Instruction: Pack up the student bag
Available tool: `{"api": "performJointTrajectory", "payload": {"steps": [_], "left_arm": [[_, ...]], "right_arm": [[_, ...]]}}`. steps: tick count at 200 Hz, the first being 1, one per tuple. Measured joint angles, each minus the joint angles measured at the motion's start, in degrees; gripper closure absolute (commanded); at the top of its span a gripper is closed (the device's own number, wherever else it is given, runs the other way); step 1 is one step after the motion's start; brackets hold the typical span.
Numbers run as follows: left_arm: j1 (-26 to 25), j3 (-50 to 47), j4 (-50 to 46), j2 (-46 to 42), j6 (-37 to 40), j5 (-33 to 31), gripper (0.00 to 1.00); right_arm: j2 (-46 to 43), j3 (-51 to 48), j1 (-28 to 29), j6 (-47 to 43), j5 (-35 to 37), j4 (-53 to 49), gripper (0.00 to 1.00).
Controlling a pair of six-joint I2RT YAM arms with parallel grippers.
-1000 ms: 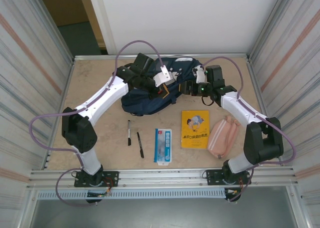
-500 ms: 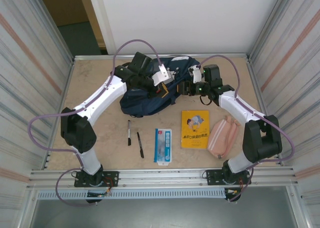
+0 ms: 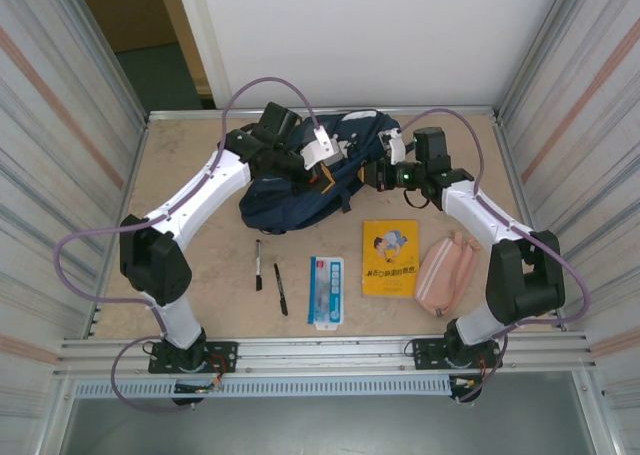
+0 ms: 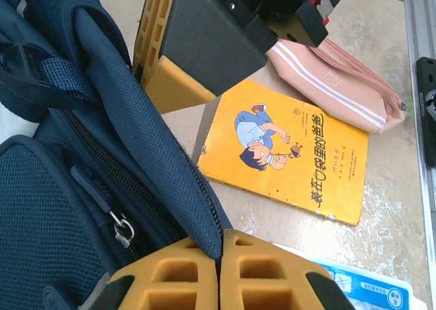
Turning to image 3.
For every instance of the blue stationery package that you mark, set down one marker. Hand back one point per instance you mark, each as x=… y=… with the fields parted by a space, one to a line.
x=325 y=295

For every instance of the aluminium table side rail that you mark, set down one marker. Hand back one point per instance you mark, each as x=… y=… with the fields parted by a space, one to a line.
x=133 y=175
x=515 y=175

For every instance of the corrugated metal enclosure panel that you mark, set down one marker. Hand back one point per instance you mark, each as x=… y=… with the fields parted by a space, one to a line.
x=50 y=175
x=590 y=175

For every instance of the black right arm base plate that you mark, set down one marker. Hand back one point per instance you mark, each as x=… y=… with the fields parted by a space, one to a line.
x=425 y=355

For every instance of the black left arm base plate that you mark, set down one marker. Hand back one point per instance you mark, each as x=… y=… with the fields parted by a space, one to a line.
x=222 y=355

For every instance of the navy blue backpack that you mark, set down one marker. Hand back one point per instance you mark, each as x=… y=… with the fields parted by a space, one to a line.
x=280 y=205

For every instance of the yellow book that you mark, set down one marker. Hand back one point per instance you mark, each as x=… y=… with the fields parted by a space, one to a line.
x=390 y=275

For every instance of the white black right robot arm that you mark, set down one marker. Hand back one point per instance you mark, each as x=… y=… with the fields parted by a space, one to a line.
x=480 y=215

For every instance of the long aluminium mounting rail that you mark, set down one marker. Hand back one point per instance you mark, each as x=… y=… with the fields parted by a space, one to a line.
x=325 y=347

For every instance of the white barrel black marker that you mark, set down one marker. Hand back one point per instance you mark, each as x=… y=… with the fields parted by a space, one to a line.
x=258 y=265

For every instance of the pink pencil case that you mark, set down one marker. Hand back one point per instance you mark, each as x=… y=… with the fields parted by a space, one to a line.
x=445 y=280

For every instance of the aluminium table edge rail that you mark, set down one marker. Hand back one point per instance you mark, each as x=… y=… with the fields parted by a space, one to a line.
x=450 y=111

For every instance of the white door frame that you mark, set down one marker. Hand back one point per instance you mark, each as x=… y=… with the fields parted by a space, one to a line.
x=205 y=40

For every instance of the grey metal sheet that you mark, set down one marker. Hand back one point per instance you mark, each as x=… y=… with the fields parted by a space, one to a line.
x=325 y=425

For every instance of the slim black pen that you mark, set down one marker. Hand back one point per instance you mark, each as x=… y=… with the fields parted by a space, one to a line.
x=280 y=287

